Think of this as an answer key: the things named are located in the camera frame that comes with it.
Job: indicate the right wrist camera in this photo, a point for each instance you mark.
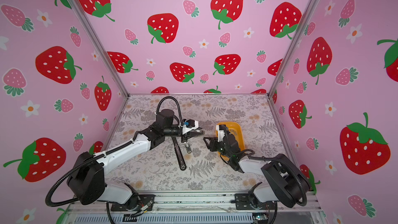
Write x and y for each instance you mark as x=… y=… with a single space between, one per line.
x=222 y=133

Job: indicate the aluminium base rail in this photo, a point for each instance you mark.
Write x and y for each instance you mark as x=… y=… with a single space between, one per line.
x=198 y=207

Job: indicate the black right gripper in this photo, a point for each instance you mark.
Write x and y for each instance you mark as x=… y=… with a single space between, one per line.
x=213 y=142

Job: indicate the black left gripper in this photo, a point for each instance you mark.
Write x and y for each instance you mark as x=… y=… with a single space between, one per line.
x=192 y=135

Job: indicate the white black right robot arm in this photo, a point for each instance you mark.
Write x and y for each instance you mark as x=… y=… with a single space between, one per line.
x=285 y=182

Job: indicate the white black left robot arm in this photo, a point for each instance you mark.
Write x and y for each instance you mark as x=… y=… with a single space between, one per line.
x=87 y=178

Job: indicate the yellow plastic tray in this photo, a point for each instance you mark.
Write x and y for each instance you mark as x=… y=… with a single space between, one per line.
x=235 y=129

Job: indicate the black long stapler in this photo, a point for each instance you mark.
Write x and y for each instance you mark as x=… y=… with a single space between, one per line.
x=179 y=155

